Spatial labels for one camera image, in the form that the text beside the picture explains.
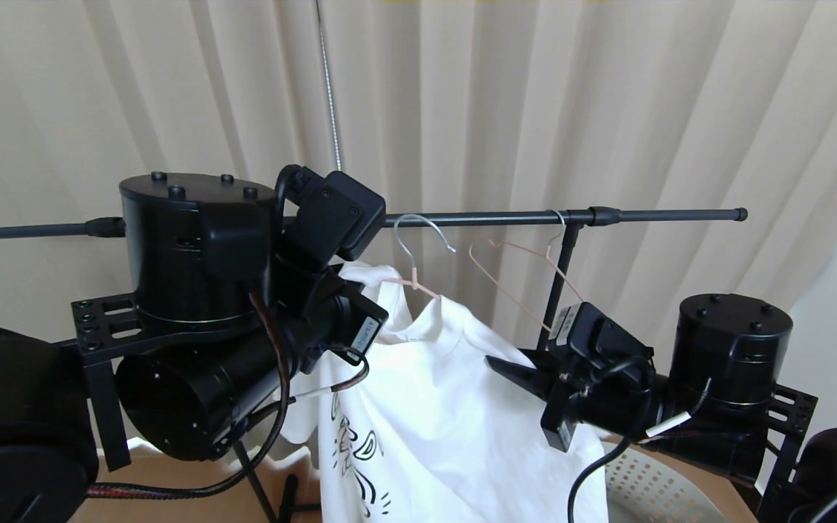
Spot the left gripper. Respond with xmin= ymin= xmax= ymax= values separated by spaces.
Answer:
xmin=115 ymin=269 xmax=390 ymax=463

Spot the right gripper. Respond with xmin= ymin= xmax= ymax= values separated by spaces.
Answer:
xmin=541 ymin=363 xmax=671 ymax=453

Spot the pink clothes hanger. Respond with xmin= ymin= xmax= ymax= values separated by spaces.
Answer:
xmin=468 ymin=211 xmax=586 ymax=336
xmin=379 ymin=214 xmax=458 ymax=302

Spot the white printed t-shirt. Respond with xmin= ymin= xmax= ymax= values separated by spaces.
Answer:
xmin=280 ymin=261 xmax=610 ymax=523

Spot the white laundry basket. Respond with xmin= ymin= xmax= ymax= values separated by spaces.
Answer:
xmin=602 ymin=443 xmax=733 ymax=523

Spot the black clothes rack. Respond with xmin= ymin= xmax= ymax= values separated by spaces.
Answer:
xmin=0 ymin=207 xmax=748 ymax=523

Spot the white curtain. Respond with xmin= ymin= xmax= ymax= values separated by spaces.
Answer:
xmin=0 ymin=0 xmax=837 ymax=466

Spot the silver curtain wand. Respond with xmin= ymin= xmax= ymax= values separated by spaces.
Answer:
xmin=315 ymin=0 xmax=345 ymax=172

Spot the black cable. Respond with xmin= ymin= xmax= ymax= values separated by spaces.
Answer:
xmin=567 ymin=434 xmax=635 ymax=523

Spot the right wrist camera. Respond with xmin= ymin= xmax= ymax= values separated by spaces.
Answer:
xmin=548 ymin=301 xmax=655 ymax=380

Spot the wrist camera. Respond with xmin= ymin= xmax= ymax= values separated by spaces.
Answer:
xmin=548 ymin=301 xmax=655 ymax=380
xmin=273 ymin=166 xmax=387 ymax=273

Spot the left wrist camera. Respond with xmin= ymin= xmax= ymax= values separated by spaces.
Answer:
xmin=273 ymin=166 xmax=387 ymax=273

